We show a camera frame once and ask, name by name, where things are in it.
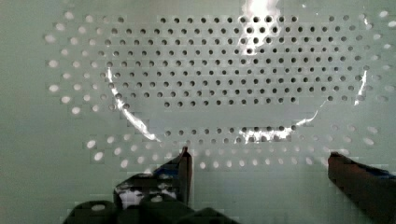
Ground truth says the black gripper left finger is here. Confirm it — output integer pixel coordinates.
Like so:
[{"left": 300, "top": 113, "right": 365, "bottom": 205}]
[{"left": 113, "top": 147, "right": 192, "bottom": 209}]

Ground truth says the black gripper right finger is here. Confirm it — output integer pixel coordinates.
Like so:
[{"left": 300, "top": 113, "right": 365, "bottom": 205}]
[{"left": 328, "top": 152, "right": 396, "bottom": 224}]

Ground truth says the green plastic strainer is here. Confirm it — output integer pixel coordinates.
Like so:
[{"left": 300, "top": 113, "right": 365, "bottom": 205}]
[{"left": 1, "top": 0, "right": 395, "bottom": 224}]

